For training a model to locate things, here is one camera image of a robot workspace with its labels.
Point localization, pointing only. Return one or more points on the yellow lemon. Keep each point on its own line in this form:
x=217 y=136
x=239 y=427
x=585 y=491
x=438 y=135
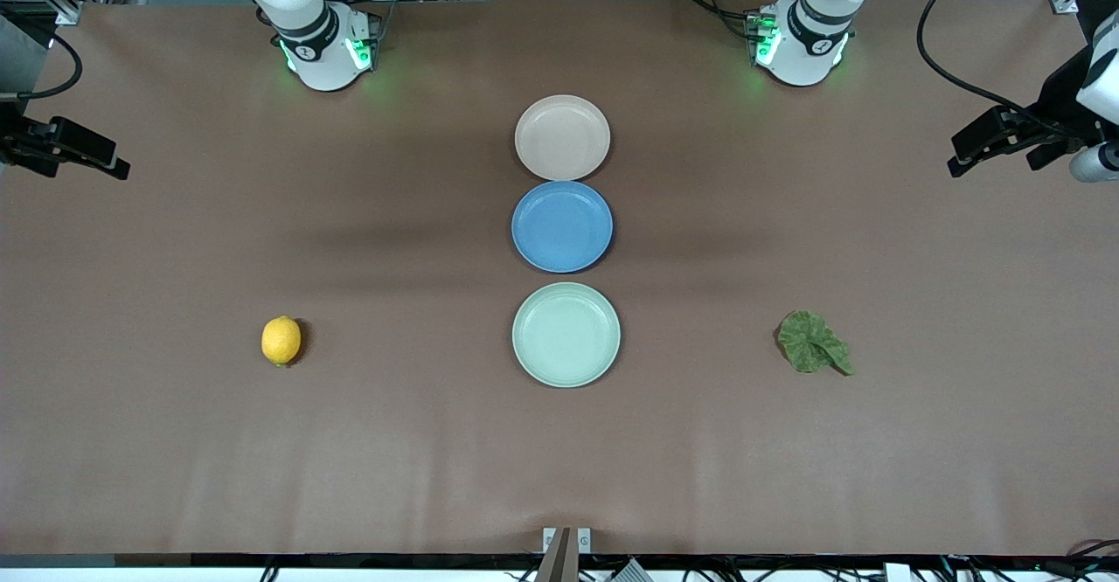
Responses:
x=281 y=340

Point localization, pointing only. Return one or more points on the mint green plate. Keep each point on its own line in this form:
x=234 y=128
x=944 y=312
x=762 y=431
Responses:
x=566 y=335

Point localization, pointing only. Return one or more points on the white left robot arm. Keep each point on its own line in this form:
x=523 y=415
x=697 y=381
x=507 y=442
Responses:
x=809 y=40

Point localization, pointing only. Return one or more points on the green lettuce leaf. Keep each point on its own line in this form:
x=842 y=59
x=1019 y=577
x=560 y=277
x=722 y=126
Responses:
x=811 y=343

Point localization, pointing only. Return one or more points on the blue plate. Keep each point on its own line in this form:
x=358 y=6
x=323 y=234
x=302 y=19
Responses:
x=562 y=227

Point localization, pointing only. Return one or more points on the metal table edge bracket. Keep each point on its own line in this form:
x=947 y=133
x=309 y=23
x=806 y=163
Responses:
x=581 y=540

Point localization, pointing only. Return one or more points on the beige plate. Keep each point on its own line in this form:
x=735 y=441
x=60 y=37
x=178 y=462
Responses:
x=562 y=136

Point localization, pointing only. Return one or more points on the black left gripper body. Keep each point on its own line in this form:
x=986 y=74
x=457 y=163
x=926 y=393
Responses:
x=1056 y=103

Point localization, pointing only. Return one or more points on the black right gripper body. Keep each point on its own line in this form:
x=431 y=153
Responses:
x=17 y=140

